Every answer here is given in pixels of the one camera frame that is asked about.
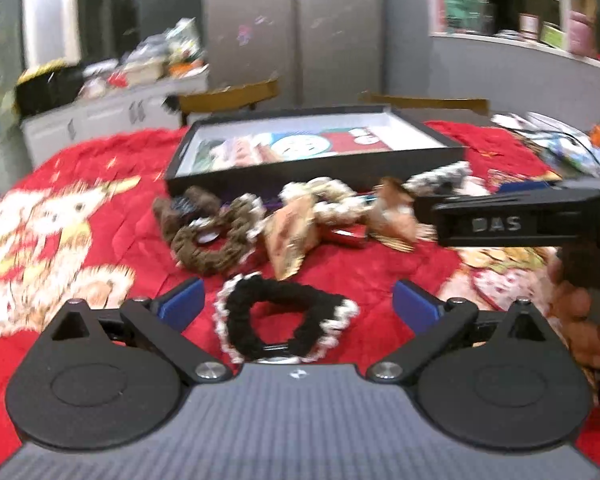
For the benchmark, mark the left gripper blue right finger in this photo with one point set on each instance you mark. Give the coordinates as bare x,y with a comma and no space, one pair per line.
438,327

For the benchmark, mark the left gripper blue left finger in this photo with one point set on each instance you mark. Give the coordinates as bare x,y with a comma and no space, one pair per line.
158,325

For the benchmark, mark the black white crochet scrunchie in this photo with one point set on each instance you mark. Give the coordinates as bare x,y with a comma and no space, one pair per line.
259,319

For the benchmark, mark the brown snack packet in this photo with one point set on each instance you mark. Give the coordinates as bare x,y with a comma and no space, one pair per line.
391,219

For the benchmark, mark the olive brown crochet scrunchie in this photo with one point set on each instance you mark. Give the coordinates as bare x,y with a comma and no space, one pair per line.
222,242

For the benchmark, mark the tan snack packet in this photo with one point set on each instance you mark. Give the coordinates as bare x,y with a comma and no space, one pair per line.
289,234

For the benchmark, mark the cream white crochet scrunchie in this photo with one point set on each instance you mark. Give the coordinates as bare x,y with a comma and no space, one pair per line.
334,202

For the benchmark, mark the dark brown fuzzy scrunchie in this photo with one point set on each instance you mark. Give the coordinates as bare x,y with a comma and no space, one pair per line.
174,213

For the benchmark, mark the person's right hand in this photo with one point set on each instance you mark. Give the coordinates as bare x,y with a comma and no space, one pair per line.
572,305

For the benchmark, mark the black white patterned scrunchie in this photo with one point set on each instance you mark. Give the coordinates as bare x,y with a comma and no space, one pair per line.
435,181

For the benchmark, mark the printed booklet in box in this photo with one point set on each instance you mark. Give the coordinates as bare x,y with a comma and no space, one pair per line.
269,147

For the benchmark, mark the black shallow cardboard box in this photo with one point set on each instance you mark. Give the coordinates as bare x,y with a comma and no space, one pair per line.
416,148

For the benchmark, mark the pink bottle on shelf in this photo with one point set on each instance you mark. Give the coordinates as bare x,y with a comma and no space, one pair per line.
580,37

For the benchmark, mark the white kitchen cabinet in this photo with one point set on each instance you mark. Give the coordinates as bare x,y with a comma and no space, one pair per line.
121,111

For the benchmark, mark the right wooden chair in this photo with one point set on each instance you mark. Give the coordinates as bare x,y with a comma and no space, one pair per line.
477,106

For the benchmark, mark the wooden chair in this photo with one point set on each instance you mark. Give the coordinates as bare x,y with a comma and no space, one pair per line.
245,97
477,106

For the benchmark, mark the left wooden chair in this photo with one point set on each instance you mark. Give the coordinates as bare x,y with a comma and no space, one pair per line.
245,97

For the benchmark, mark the black microwave oven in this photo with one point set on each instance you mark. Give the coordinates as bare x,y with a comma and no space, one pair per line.
46,87

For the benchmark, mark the silver double door refrigerator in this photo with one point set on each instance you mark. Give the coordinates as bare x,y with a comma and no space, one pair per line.
321,52

